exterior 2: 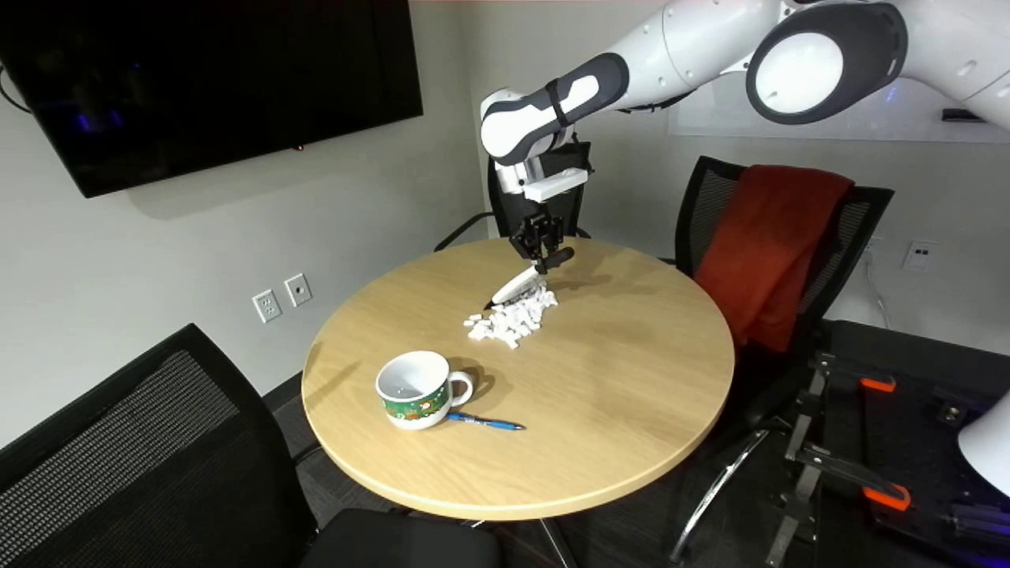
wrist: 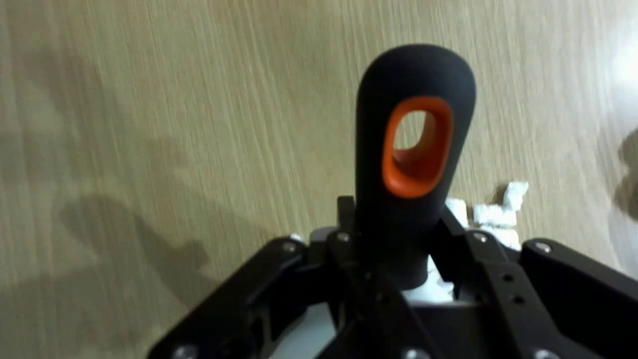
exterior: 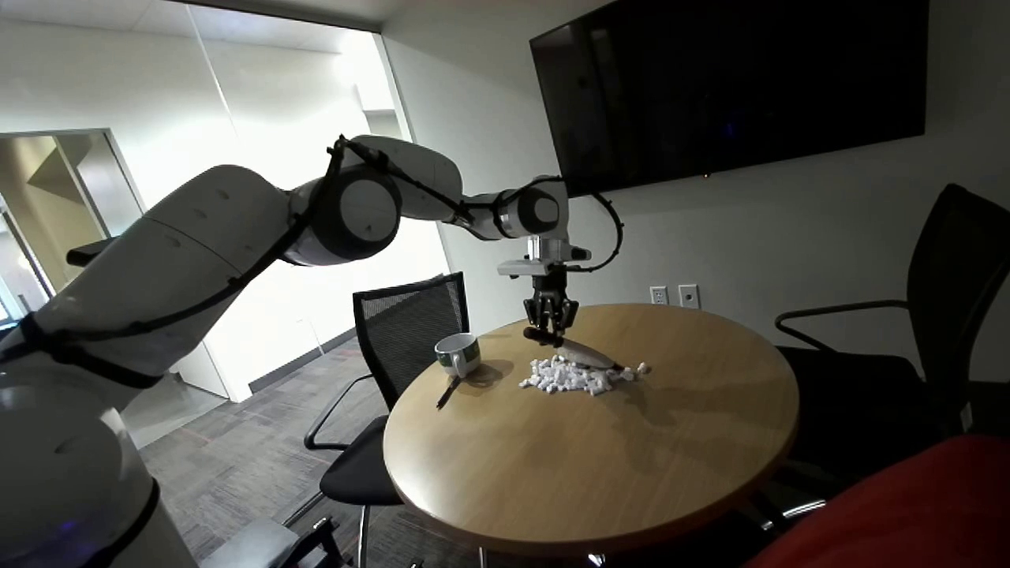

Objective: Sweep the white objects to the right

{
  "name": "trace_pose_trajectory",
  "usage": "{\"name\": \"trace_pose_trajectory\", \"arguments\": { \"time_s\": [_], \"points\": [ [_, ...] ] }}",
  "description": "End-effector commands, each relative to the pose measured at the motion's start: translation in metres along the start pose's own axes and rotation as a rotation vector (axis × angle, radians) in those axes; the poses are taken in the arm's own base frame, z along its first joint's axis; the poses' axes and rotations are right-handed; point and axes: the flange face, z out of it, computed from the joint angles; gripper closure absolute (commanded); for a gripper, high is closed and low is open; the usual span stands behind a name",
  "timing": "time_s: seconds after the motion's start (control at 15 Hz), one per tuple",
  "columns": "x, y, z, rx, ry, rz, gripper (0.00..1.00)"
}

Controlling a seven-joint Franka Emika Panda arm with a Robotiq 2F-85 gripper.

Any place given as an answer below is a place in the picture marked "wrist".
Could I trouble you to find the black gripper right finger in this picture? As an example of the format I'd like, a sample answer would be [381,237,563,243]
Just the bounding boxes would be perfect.
[427,206,638,359]

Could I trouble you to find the pile of white foam pieces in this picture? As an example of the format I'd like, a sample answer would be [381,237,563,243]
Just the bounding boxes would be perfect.
[443,180,533,253]

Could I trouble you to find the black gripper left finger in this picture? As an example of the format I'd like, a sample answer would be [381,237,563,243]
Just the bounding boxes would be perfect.
[146,194,427,359]

